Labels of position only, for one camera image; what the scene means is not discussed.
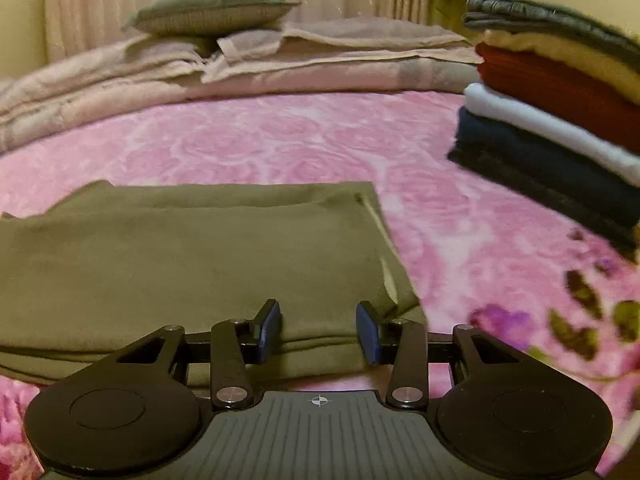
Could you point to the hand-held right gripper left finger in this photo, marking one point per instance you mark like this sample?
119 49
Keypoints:
270 330

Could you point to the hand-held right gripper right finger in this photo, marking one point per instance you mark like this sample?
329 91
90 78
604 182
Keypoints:
365 332

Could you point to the olive green pants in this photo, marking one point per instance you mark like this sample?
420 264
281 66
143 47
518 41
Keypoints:
200 270

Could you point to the pink floral blanket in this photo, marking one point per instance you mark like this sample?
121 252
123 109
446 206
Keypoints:
450 200

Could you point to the folded black garment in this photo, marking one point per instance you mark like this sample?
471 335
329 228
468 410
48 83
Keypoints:
550 195

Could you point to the folded navy garment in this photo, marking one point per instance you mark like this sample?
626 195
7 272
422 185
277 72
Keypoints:
525 155

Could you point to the folded white garment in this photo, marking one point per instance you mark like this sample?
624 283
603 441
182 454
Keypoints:
540 120

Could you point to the folded red garment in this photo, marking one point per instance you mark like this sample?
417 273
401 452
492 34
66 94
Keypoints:
550 85

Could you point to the green cushion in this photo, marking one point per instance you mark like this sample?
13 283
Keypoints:
210 7

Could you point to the folded cream garment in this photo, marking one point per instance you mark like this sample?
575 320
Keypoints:
575 55

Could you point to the folded blue jeans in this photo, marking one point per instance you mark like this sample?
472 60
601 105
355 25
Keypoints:
550 12

